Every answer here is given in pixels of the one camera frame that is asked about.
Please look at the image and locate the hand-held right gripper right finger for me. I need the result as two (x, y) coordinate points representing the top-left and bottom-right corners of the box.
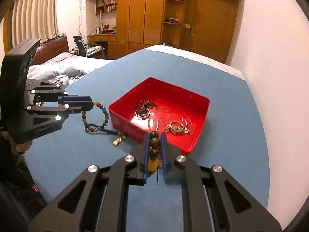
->
(160, 132), (283, 232)

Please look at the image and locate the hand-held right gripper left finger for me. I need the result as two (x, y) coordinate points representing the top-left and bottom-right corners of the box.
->
(28, 132), (149, 232)

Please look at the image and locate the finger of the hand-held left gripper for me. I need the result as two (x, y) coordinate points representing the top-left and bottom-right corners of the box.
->
(25, 79), (93, 104)
(25, 101), (94, 126)

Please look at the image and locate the brown bracelet with yellow bead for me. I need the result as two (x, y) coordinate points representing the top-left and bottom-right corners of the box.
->
(148, 130), (163, 185)

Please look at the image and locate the multicolour bead bracelet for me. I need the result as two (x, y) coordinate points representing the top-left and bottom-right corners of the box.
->
(81, 100), (110, 132)

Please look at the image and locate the small silver bangle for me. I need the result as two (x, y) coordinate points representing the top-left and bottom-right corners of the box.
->
(168, 120), (184, 133)

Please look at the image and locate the silver chain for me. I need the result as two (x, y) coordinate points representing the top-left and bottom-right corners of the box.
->
(165, 124), (194, 136)

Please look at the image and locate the brown wooden ring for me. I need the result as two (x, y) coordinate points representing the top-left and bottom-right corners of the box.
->
(136, 109), (150, 121)

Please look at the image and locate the dark bead bracelet bundle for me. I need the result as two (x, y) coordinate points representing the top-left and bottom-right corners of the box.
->
(136, 99), (160, 110)

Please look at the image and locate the red box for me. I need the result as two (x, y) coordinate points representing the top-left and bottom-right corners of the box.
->
(108, 77), (210, 157)

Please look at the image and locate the person's left hand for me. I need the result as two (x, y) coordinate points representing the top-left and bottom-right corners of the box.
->
(15, 140), (33, 155)

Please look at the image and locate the grey duvet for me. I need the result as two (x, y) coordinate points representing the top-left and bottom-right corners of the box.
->
(26, 52), (115, 87)

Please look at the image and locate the wooden headboard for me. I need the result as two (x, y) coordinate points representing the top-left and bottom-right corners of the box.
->
(31, 32), (69, 64)

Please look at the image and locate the black office chair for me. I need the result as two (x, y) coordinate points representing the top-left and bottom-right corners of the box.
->
(73, 36), (105, 58)

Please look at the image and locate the beige curtain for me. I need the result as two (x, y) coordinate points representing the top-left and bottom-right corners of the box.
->
(11, 0), (59, 47)

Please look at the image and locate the wooden desk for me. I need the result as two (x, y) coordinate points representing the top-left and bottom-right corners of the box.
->
(87, 32), (129, 60)

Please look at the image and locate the white desk lamp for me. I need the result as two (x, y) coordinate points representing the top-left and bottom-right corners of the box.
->
(97, 13), (107, 34)

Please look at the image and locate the row of books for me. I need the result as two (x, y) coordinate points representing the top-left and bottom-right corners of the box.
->
(96, 0), (117, 14)

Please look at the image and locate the wooden wardrobe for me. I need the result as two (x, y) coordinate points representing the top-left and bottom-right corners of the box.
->
(86, 0), (245, 64)

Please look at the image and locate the person's dark clothing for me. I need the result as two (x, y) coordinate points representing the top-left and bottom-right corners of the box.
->
(0, 155), (49, 232)

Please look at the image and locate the wooden door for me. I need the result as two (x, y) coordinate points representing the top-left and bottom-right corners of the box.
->
(180, 0), (239, 63)

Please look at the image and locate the black cord with gold charm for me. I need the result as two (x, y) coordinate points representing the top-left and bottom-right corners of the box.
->
(84, 123), (127, 147)

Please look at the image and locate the white wall cable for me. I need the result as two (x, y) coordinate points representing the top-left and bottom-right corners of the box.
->
(78, 0), (87, 35)

